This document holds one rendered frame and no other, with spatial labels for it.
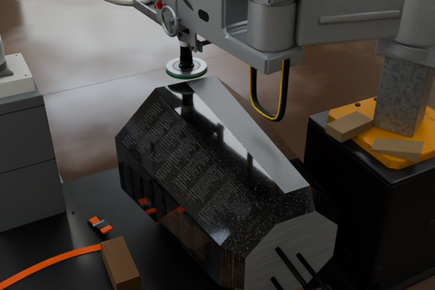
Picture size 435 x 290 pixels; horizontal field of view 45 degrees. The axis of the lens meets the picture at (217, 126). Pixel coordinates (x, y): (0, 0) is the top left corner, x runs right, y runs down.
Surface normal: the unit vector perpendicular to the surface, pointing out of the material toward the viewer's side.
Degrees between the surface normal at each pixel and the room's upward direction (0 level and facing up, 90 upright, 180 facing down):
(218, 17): 90
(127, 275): 0
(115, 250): 0
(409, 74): 90
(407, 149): 11
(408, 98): 90
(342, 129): 0
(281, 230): 90
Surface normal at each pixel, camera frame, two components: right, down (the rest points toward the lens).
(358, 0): 0.21, 0.53
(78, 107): 0.00, -0.84
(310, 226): 0.42, 0.49
